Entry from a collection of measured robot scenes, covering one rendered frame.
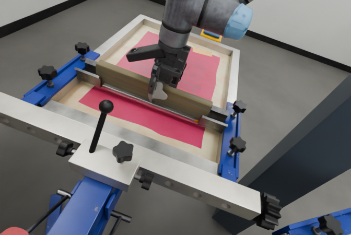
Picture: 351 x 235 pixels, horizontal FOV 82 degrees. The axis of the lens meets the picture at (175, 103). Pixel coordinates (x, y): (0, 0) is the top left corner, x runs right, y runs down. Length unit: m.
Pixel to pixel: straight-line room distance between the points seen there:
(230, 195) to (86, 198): 0.29
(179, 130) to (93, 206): 0.34
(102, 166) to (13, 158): 1.40
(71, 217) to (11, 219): 1.19
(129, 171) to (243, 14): 0.40
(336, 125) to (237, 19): 0.54
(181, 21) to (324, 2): 4.08
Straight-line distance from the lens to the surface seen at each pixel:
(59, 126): 0.54
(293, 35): 4.57
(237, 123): 0.70
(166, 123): 0.67
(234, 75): 0.95
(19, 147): 1.84
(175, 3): 0.48
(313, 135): 0.90
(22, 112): 0.59
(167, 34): 0.51
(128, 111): 0.68
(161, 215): 1.55
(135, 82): 0.65
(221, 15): 0.48
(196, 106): 0.63
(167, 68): 0.56
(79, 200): 0.45
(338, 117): 0.85
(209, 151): 0.65
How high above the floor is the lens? 1.46
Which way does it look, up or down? 43 degrees down
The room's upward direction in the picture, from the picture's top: 19 degrees clockwise
